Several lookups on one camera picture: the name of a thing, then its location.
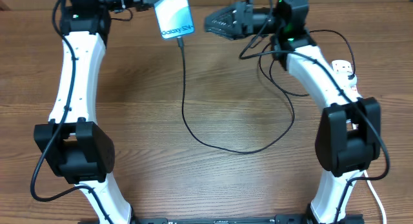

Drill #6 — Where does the Galaxy smartphone blue screen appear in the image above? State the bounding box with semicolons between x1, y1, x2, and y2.
154;0;195;39

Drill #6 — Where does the black charger cable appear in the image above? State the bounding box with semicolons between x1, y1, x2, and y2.
176;29;358;155

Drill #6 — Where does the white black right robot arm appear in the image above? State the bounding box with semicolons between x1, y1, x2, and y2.
204;0;388;223

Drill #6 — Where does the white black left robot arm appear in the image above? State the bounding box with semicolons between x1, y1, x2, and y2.
34;0;160;223

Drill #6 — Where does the white charger plug adapter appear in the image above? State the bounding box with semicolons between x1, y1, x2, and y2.
347;74;358;87

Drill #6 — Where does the white power strip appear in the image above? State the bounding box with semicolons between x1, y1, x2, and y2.
331;60;362;102

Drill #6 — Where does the white power strip cord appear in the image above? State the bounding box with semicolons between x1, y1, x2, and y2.
351;120;388;224

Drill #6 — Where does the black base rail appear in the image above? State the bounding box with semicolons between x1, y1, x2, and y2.
130;214;316;224

